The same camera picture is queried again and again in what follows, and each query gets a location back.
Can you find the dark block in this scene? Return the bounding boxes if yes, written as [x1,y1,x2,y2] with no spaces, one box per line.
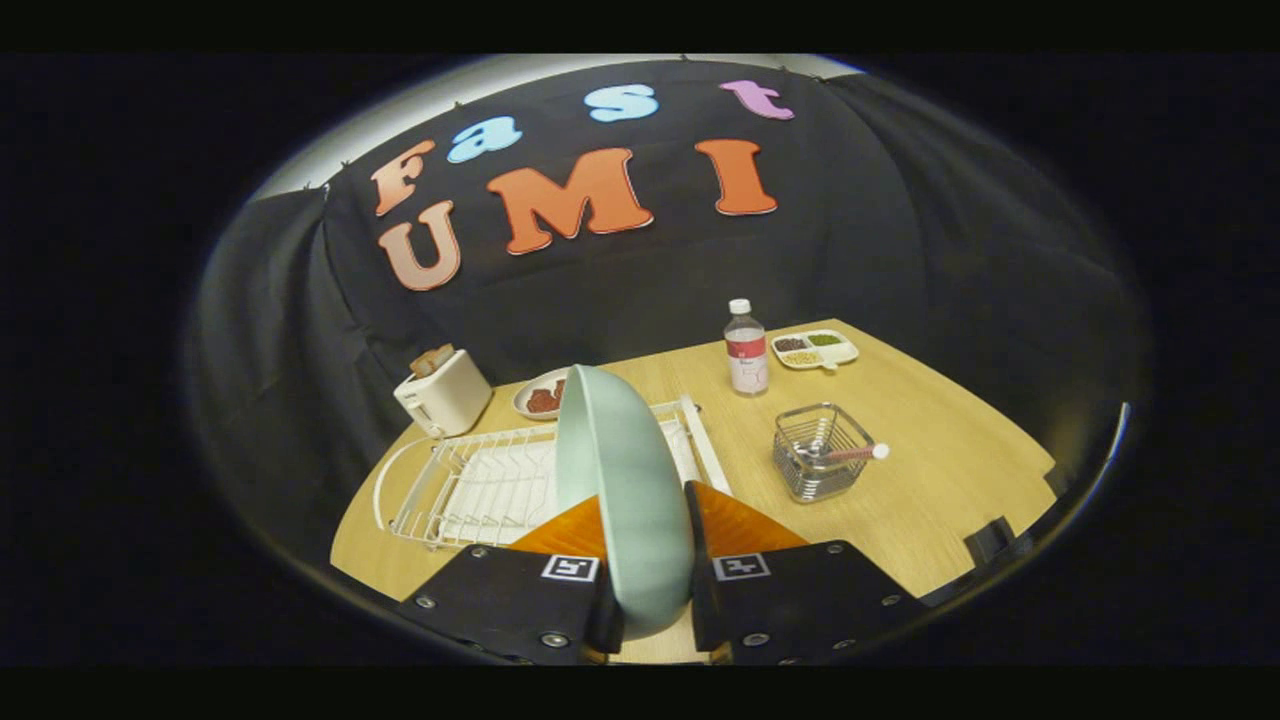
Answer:
[963,516,1043,573]

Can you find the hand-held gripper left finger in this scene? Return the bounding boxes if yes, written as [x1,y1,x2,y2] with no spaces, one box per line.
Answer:
[400,495,626,666]

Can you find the mint green plate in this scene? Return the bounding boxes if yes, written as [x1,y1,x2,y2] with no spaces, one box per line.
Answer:
[556,364,696,641]

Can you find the white divided bean tray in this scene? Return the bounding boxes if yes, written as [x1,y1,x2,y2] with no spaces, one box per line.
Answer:
[770,329,860,372]

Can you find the small white plate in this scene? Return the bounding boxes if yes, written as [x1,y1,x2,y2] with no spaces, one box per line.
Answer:
[512,367,571,421]

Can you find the pink handled spoon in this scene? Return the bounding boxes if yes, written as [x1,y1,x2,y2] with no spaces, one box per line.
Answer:
[795,443,890,467]

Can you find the black backdrop cloth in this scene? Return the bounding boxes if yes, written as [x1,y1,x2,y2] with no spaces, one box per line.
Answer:
[190,60,1151,561]

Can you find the clear plastic water bottle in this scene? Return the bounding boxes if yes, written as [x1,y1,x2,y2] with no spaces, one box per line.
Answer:
[724,298,770,397]

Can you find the metal wire basket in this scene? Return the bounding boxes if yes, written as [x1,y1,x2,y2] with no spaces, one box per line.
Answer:
[772,402,876,504]

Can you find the white wire dish rack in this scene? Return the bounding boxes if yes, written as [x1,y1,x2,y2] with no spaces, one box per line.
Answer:
[373,395,731,551]

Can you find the white toaster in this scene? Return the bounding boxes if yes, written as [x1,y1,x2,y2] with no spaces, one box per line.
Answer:
[393,349,494,439]

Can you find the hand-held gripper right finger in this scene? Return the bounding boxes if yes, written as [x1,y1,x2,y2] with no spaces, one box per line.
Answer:
[685,480,926,666]

